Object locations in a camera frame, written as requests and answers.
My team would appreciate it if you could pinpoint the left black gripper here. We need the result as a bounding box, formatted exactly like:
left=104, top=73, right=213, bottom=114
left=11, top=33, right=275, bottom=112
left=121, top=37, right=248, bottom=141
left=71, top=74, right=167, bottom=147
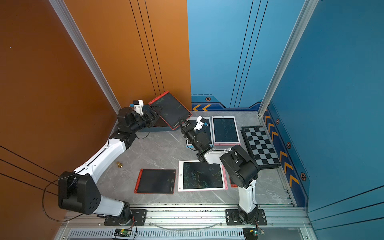
left=129, top=106, right=164, bottom=135

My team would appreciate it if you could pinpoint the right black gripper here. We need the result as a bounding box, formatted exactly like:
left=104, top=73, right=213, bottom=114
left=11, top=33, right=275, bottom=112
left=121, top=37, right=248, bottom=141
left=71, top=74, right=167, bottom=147
left=179, top=118, right=202, bottom=153

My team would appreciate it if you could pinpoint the red writing tablet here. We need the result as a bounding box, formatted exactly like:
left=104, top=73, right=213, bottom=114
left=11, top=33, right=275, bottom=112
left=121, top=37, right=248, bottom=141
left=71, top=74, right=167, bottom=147
left=134, top=169, right=176, bottom=195
left=149, top=91, right=192, bottom=130
left=230, top=177, right=238, bottom=188

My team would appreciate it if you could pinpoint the pink writing tablet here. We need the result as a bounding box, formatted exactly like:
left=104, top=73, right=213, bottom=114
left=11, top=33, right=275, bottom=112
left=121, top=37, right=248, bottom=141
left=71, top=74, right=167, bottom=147
left=212, top=116, right=241, bottom=146
left=178, top=161, right=228, bottom=192

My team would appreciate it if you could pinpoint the teal storage box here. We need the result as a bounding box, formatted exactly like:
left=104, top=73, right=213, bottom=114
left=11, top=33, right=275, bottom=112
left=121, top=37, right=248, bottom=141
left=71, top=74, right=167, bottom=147
left=137, top=116, right=180, bottom=132

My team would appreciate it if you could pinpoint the light blue writing tablet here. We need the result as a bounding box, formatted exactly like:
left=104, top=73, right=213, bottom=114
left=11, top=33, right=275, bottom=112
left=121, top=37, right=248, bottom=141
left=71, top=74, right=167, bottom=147
left=188, top=117, right=213, bottom=148

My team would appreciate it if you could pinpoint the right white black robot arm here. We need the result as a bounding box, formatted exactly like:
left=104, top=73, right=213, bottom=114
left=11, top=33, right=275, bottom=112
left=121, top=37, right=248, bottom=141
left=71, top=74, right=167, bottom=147
left=179, top=118, right=261, bottom=225

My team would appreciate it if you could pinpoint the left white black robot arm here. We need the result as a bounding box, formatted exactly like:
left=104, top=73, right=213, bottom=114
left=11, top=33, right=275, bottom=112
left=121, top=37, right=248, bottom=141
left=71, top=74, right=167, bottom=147
left=58, top=106, right=162, bottom=225

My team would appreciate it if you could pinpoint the black grey chessboard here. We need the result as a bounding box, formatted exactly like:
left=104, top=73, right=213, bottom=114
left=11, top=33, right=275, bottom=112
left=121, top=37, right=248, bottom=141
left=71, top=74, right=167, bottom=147
left=241, top=126, right=281, bottom=170

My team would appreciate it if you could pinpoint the right green circuit board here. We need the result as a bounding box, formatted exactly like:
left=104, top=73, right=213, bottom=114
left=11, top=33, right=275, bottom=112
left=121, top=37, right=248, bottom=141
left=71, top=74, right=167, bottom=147
left=243, top=228, right=265, bottom=240

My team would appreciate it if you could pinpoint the green circuit board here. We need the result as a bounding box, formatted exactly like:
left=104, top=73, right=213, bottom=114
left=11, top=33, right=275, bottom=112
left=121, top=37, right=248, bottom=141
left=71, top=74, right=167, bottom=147
left=243, top=228, right=265, bottom=240
left=114, top=229, right=133, bottom=240

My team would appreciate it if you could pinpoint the left green circuit board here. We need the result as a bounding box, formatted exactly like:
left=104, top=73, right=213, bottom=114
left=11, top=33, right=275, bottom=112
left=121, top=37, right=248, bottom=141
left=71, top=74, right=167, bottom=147
left=114, top=229, right=133, bottom=240

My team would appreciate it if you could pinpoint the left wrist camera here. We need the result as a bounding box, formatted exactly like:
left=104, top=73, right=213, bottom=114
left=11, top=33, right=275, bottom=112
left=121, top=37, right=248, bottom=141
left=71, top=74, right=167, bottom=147
left=130, top=100, right=144, bottom=116

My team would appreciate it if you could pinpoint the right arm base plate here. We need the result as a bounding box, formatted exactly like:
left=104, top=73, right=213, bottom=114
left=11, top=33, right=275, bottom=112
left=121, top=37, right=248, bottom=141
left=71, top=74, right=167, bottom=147
left=225, top=208, right=268, bottom=226

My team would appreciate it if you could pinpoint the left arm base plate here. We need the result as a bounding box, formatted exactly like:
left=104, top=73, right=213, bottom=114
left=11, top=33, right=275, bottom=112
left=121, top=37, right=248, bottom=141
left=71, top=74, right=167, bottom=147
left=104, top=209, right=147, bottom=227

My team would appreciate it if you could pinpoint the aluminium front rail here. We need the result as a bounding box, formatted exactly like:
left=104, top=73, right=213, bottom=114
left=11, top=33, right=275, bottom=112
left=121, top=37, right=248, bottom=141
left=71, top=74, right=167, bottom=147
left=54, top=205, right=317, bottom=240

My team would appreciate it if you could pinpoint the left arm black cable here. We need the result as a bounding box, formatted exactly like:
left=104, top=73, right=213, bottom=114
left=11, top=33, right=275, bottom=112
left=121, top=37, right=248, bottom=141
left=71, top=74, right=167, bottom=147
left=41, top=176, right=88, bottom=223

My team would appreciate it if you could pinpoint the left aluminium corner post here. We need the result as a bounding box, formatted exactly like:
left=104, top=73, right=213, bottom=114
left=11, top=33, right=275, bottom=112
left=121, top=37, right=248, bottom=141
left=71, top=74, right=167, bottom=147
left=49, top=0, right=121, bottom=113

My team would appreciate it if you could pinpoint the aluminium corner post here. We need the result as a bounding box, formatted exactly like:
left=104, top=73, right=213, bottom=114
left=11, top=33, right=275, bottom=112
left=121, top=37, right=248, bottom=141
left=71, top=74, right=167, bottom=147
left=258, top=0, right=319, bottom=117
left=49, top=0, right=121, bottom=113

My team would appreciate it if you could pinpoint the right aluminium corner post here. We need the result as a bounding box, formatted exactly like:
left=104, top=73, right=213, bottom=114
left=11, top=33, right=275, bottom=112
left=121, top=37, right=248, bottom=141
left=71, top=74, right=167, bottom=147
left=258, top=0, right=319, bottom=117

